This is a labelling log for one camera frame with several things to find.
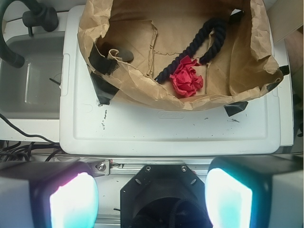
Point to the white plastic bin lid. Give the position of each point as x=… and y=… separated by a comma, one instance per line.
x=121, y=129

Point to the red crumpled paper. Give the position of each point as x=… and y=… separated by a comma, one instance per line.
x=184, y=79

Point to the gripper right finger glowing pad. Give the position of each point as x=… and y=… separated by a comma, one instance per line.
x=256, y=191

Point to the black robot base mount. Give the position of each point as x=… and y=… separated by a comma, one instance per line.
x=164, y=198

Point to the gray plastic sink basin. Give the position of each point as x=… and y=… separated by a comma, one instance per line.
x=32, y=91

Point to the aluminum rail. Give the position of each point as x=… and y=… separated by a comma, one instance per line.
x=131, y=166

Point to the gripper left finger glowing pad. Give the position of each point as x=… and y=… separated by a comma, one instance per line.
x=39, y=194

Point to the brown paper bag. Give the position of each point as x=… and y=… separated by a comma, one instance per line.
x=136, y=44

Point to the black tape piece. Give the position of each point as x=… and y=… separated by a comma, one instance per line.
x=104, y=90
x=235, y=108

